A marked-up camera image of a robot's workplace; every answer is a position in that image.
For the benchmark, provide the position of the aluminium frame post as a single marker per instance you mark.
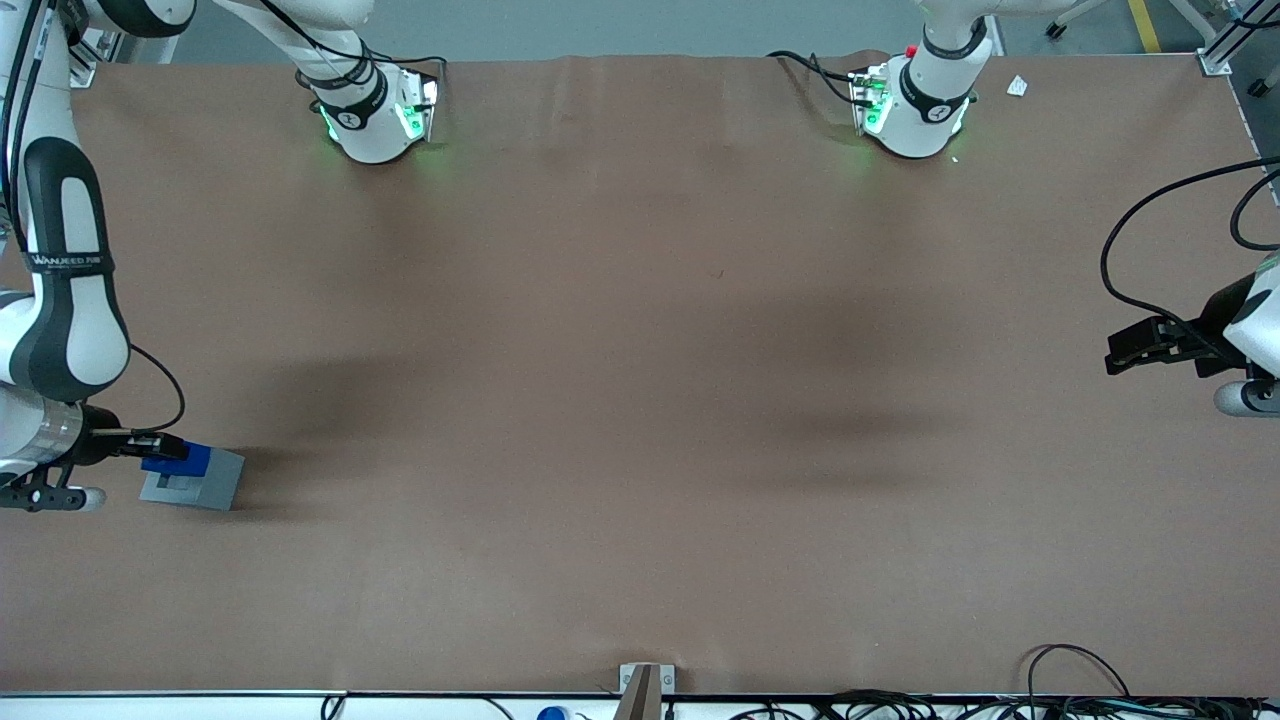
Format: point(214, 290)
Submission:
point(1218, 58)
point(85, 60)

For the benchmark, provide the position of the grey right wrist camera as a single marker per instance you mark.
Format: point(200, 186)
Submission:
point(90, 497)

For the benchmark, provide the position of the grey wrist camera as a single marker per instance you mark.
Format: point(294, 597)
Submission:
point(1243, 398)
point(90, 497)

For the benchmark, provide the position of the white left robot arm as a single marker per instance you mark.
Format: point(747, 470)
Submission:
point(915, 110)

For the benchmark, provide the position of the white stand leg with caster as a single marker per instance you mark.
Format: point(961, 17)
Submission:
point(1058, 25)

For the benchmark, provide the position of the blue round cap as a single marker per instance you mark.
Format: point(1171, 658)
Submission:
point(551, 714)

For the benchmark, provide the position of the small black block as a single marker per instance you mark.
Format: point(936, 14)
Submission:
point(1259, 87)

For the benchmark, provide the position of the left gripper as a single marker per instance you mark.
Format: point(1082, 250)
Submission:
point(1207, 344)

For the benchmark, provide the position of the brown paper table cover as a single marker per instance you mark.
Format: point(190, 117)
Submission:
point(640, 400)

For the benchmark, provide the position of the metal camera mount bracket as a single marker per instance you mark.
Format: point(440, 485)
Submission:
point(646, 690)

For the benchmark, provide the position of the small white paper tag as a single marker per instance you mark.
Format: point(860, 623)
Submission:
point(1017, 86)

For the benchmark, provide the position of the gray square base block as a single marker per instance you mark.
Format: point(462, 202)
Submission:
point(218, 485)

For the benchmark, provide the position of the blue plastic part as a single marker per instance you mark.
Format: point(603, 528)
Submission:
point(198, 461)

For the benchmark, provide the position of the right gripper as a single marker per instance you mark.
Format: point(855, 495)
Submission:
point(98, 446)

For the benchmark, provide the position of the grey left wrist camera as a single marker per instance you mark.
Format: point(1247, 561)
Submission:
point(1243, 398)

